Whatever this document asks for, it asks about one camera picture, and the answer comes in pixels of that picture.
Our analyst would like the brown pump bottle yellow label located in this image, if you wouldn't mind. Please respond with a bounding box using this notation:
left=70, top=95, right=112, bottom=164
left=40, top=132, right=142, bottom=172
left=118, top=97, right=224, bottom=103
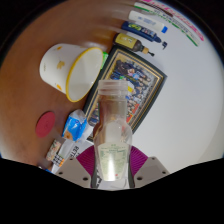
left=113, top=32, right=156, bottom=57

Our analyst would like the white mug with yellow rim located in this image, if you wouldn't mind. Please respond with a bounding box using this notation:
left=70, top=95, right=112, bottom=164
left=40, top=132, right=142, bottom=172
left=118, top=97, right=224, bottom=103
left=39, top=43, right=105, bottom=103

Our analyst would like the blue tissue pack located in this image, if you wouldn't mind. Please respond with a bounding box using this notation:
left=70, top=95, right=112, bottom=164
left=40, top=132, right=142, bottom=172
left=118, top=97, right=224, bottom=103
left=61, top=109, right=95, bottom=142

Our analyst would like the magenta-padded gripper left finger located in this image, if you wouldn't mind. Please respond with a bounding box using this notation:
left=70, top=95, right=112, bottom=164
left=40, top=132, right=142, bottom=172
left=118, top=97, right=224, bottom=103
left=54, top=145, right=98, bottom=188

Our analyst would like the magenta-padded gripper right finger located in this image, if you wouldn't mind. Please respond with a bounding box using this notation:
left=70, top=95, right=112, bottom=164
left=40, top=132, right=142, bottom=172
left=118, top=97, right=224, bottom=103
left=128, top=145, right=171, bottom=188

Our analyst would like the green soap bar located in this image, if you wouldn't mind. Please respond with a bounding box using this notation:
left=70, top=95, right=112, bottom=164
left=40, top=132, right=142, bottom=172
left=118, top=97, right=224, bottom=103
left=101, top=50, right=110, bottom=70

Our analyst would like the puzzle cube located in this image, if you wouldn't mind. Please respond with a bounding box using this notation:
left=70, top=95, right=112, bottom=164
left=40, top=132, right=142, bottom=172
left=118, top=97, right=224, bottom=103
left=52, top=153, right=66, bottom=168

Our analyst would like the framed group photo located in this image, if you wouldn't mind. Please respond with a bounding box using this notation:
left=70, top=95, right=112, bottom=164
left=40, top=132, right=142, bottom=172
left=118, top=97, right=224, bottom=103
left=82, top=45, right=168, bottom=134

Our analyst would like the white paper gift bag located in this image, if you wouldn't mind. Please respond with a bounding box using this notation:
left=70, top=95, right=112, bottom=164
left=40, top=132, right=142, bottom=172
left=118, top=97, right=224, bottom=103
left=58, top=138, right=95, bottom=173

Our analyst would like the flat round red coaster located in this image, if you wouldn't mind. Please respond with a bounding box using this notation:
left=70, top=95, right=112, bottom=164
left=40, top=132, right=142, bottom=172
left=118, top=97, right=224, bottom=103
left=35, top=111, right=57, bottom=139

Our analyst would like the white tube with blue cap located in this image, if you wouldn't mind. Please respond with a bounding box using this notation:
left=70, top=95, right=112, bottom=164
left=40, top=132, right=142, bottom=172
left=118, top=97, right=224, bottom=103
left=128, top=10, right=169, bottom=34

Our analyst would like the dark blue pump bottle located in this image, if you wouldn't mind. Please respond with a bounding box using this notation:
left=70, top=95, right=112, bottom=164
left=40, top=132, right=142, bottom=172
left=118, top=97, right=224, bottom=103
left=120, top=20, right=169, bottom=50

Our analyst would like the clear plastic water bottle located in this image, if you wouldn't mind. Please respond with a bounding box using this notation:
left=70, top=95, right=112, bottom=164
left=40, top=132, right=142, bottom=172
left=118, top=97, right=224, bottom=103
left=92, top=79, right=134, bottom=183

